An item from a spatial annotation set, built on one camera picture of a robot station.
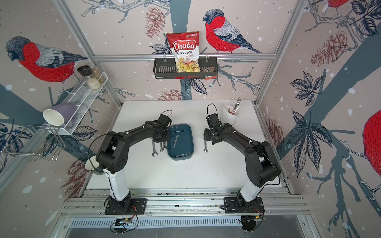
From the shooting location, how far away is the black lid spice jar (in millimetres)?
805

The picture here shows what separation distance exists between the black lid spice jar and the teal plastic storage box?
0.51 meters

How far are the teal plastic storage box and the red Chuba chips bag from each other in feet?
1.25

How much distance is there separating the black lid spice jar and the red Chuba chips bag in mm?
481

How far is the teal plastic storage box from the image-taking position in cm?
92

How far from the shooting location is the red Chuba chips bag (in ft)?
2.66
